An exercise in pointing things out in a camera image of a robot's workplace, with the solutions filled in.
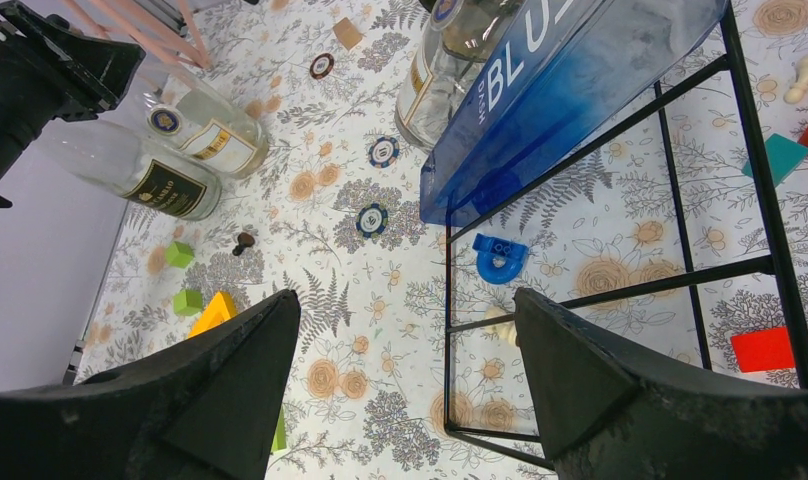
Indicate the blue square glass bottle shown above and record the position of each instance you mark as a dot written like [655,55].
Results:
[560,71]

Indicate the cream chess pawn far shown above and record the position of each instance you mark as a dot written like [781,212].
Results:
[799,87]

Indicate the pink music stand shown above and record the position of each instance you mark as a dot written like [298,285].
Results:
[167,30]

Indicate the clear round bottle gold label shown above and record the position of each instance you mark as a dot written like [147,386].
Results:
[456,43]

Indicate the poker chip near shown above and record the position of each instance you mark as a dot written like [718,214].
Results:
[372,221]

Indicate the green block upper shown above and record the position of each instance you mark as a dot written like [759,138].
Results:
[179,254]

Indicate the poker chip far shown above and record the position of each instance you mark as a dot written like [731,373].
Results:
[321,66]

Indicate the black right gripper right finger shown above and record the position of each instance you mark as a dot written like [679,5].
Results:
[609,408]

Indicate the green block middle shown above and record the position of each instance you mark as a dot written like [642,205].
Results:
[187,302]

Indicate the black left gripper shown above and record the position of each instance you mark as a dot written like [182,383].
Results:
[49,72]

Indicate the wooden cube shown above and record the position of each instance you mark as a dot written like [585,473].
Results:
[347,33]

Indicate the teal cube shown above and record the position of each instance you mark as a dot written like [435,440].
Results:
[784,156]

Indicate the blue arch toy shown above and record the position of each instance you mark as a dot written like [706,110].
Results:
[499,261]

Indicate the clear bottle blue gold emblem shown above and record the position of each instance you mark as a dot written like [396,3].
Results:
[176,107]

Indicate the red block near rack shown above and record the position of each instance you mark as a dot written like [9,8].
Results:
[763,350]

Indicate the yellow triangle frame toy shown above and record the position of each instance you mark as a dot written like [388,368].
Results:
[220,310]

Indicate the cream chess piece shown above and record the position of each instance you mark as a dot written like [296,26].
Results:
[506,330]

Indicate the brown chess pawn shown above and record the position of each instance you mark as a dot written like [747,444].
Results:
[244,241]

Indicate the black wire wine rack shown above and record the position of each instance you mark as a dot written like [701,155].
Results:
[652,230]

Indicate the poker chip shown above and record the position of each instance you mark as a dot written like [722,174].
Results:
[321,66]
[372,221]
[383,152]

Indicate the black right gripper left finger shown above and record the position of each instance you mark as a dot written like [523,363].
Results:
[204,408]

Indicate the green flat block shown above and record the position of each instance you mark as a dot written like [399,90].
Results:
[279,441]

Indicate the clear bottle black label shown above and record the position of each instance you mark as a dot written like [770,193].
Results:
[133,167]

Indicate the poker chip middle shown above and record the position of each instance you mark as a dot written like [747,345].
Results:
[383,152]

